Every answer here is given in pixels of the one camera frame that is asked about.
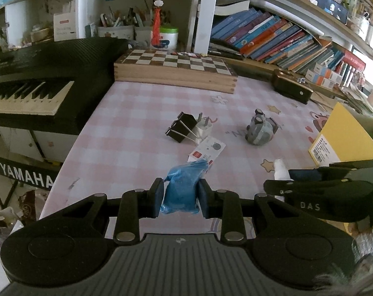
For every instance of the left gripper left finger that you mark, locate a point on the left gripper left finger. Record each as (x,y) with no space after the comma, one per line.
(135,205)

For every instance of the wooden chess board box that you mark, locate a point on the wooden chess board box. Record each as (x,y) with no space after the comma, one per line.
(176,69)

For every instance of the row of leaning books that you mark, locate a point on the row of leaning books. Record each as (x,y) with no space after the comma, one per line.
(277,40)

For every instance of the black Yamaha keyboard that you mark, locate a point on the black Yamaha keyboard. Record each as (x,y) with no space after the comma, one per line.
(47,94)

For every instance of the white red label card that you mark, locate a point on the white red label card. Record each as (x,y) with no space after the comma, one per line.
(209,149)

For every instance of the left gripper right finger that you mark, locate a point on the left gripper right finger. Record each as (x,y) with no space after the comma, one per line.
(224,205)

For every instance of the white silver tube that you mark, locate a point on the white silver tube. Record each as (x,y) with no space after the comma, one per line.
(280,170)

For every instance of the pink checkered tablecloth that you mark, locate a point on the pink checkered tablecloth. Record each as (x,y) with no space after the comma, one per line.
(123,145)

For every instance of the red orange bottle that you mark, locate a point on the red orange bottle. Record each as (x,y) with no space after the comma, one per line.
(155,40)

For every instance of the black binder clips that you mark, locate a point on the black binder clips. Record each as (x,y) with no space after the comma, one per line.
(182,128)

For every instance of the dark wooden case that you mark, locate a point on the dark wooden case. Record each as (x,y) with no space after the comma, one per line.
(289,85)

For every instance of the white shelf unit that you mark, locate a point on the white shelf unit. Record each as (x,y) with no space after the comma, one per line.
(193,18)

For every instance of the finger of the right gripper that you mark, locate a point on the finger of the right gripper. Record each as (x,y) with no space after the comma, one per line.
(335,200)
(336,170)

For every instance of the blue plastic bag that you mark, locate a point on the blue plastic bag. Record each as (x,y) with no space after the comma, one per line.
(180,193)

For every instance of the white pen holder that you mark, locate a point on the white pen holder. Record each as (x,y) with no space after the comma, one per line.
(130,32)

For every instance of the white power plug adapter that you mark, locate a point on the white power plug adapter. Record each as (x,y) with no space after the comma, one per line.
(202,129)

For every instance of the white green lid jar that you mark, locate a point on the white green lid jar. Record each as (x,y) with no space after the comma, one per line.
(168,38)

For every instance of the yellow cardboard box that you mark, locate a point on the yellow cardboard box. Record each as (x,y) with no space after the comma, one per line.
(346,136)

